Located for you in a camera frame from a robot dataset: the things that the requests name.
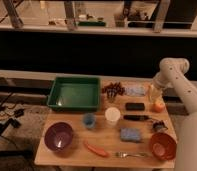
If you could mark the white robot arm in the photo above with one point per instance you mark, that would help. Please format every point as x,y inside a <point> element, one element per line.
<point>172,71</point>

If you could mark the green plastic tray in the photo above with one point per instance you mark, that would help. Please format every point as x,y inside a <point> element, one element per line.
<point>81,94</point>

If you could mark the white plastic cup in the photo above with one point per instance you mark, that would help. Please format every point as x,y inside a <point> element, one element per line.
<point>112,116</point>

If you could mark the blue plastic cup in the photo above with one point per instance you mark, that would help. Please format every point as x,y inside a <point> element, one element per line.
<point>89,120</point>

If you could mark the clear plastic bag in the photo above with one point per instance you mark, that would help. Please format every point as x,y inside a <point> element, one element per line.
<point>135,91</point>

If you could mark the black rectangular block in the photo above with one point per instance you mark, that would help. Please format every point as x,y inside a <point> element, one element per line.
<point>135,106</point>

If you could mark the black marker pen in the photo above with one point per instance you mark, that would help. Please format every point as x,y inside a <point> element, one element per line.
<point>136,117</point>

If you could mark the blue sponge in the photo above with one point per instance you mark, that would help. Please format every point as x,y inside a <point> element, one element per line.
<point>130,134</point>

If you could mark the orange fruit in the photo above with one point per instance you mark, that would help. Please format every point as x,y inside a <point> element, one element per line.
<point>158,106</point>

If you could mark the green box on shelf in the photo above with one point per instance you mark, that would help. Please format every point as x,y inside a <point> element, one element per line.
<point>92,23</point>

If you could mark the purple bowl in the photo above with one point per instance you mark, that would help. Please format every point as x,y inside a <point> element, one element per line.
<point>58,136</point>

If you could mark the orange carrot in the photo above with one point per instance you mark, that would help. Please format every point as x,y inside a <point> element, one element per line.
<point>96,150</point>

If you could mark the silver fork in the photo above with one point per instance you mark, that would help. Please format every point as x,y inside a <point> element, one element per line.
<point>124,155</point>

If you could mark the small black clip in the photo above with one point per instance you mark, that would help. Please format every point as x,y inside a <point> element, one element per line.
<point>159,126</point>

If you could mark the orange bowl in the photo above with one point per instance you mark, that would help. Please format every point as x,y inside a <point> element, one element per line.
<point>162,146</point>

